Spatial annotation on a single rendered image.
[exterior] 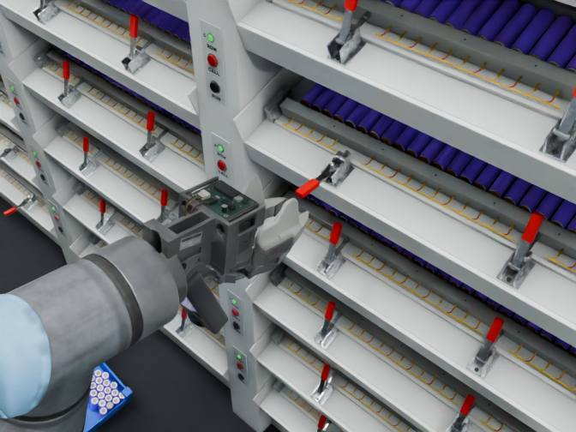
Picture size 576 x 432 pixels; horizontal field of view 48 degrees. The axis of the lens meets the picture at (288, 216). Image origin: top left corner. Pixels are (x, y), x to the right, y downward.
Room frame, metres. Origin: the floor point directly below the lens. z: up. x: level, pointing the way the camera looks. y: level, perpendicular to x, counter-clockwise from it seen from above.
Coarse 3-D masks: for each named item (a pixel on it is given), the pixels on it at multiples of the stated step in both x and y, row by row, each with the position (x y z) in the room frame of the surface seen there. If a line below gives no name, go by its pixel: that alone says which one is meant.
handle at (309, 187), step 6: (330, 168) 0.67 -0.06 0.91; (336, 168) 0.67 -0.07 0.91; (324, 174) 0.66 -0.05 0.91; (330, 174) 0.66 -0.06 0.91; (312, 180) 0.65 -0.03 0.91; (318, 180) 0.65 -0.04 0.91; (306, 186) 0.63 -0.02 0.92; (312, 186) 0.63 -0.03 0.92; (318, 186) 0.64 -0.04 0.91; (300, 192) 0.62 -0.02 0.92; (306, 192) 0.62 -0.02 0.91
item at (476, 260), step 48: (288, 96) 0.81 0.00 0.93; (288, 144) 0.75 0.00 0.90; (336, 144) 0.73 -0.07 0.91; (336, 192) 0.65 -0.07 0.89; (384, 192) 0.64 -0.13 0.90; (432, 192) 0.63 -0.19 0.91; (432, 240) 0.56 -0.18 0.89; (480, 240) 0.55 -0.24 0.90; (480, 288) 0.51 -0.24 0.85; (528, 288) 0.48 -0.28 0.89
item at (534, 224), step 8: (536, 216) 0.51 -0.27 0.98; (544, 216) 0.51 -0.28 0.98; (528, 224) 0.51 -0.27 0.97; (536, 224) 0.51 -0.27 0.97; (528, 232) 0.51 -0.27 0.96; (536, 232) 0.50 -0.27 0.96; (528, 240) 0.50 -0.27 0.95; (520, 248) 0.50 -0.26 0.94; (528, 248) 0.50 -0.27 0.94; (520, 256) 0.50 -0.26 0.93; (512, 264) 0.50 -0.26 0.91; (520, 264) 0.50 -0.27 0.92
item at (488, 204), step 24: (312, 120) 0.76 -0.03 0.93; (360, 144) 0.70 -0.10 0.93; (384, 144) 0.69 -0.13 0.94; (408, 168) 0.65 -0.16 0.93; (432, 168) 0.64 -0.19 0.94; (456, 192) 0.60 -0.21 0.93; (480, 192) 0.60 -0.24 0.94; (504, 216) 0.56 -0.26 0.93; (528, 216) 0.55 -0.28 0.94; (552, 240) 0.52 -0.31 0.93
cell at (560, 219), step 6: (564, 204) 0.57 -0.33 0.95; (570, 204) 0.56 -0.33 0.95; (558, 210) 0.56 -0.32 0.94; (564, 210) 0.56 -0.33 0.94; (570, 210) 0.56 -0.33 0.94; (558, 216) 0.55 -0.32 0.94; (564, 216) 0.55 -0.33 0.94; (570, 216) 0.55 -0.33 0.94; (558, 222) 0.55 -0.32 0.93; (564, 222) 0.54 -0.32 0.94
